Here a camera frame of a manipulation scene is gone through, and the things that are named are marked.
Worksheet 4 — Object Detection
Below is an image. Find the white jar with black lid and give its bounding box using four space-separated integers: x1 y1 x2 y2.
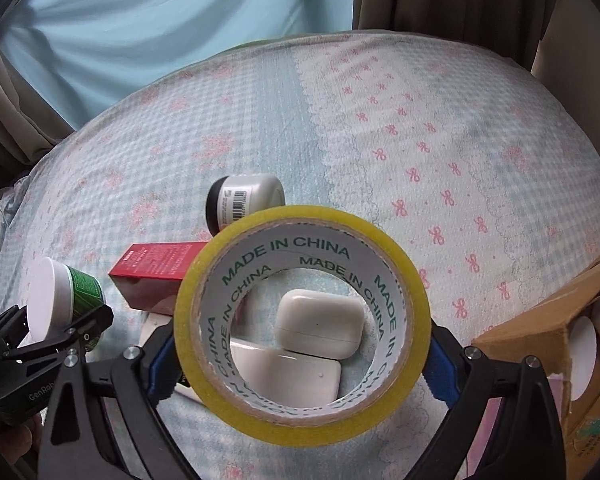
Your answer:
206 173 286 237

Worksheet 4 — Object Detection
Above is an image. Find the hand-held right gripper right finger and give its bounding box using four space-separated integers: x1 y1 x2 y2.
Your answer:
409 319 569 480

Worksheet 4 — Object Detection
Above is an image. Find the light blue curtain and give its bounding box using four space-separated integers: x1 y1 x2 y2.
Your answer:
0 0 356 132

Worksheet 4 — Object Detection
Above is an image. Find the printed checked blanket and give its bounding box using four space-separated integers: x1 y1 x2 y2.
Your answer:
0 29 600 480

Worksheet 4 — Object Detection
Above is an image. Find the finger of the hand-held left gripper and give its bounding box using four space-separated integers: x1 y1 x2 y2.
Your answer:
4 304 115 367
0 304 32 356

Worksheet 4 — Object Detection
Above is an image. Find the green jar with white lid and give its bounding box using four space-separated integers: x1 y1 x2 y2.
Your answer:
19 257 106 352

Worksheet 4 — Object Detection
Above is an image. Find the white round lid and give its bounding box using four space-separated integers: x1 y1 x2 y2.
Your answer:
569 317 599 402

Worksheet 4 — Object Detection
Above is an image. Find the yellow adhesive tape roll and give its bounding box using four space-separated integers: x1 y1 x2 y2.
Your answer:
174 205 433 448

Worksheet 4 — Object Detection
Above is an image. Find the brown cardboard box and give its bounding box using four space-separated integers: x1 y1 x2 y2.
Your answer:
471 241 600 480

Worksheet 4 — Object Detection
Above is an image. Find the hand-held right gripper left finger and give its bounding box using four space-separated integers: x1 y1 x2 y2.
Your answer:
39 327 202 480

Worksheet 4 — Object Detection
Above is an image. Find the red cardboard box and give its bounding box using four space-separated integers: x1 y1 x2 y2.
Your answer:
108 242 212 317

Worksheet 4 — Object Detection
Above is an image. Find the white earbuds case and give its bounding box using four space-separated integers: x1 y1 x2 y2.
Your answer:
274 289 366 360

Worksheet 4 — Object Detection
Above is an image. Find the person's left hand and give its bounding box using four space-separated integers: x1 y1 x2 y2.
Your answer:
0 407 43 480

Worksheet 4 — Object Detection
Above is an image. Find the white flat rectangular case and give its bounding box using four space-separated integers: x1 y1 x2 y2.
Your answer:
139 314 343 408

